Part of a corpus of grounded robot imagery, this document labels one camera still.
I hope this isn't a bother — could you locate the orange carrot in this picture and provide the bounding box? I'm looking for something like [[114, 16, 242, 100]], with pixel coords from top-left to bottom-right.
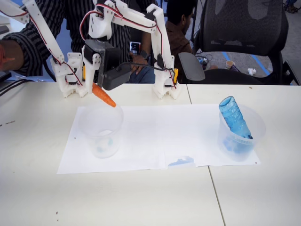
[[91, 82, 117, 108]]

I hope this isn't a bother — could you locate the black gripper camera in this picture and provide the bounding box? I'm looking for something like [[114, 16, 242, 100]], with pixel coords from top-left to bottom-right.
[[102, 65, 132, 91]]

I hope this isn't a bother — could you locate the smartphone with lit screen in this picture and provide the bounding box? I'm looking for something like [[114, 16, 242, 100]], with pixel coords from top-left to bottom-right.
[[129, 41, 141, 55]]

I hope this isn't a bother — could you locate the clear plastic container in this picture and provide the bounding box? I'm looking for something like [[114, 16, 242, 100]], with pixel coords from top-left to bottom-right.
[[217, 105, 267, 162], [77, 103, 124, 159]]

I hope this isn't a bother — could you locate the black mesh office chair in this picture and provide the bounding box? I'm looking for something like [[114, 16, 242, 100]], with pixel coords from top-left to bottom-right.
[[177, 0, 301, 86]]

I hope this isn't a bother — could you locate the person right forearm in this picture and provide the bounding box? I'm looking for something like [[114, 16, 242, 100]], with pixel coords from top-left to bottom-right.
[[0, 32, 45, 71]]

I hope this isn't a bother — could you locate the black cable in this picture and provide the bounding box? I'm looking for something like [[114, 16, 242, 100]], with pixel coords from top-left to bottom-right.
[[0, 79, 30, 92], [0, 81, 31, 97]]

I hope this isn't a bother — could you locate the person in striped shirt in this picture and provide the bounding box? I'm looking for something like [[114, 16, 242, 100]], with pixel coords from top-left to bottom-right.
[[0, 0, 165, 84]]

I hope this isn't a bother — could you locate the person in brown shirt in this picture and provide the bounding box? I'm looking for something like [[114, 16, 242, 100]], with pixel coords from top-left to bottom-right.
[[164, 0, 219, 71]]

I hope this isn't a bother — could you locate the person left forearm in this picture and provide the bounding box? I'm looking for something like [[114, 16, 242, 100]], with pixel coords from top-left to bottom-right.
[[141, 30, 152, 54]]

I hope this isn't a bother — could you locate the white leader arm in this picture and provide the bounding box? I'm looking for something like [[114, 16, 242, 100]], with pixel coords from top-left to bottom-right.
[[0, 0, 92, 98]]

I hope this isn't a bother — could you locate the blue plastic bottle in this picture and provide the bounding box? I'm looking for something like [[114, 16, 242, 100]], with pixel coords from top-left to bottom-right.
[[218, 96, 254, 140]]

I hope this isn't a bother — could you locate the white paper sheet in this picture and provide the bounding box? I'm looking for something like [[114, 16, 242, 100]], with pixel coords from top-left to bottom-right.
[[56, 105, 166, 175], [162, 103, 261, 168]]

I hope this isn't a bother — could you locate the small blue electronics board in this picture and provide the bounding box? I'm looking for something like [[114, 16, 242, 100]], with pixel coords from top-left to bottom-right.
[[196, 54, 214, 70]]

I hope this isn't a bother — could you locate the person left hand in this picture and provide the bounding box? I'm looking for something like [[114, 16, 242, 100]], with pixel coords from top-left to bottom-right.
[[128, 52, 148, 76]]

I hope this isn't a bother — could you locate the dark tablet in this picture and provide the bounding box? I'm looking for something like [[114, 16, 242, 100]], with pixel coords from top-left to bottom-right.
[[0, 70, 12, 82]]

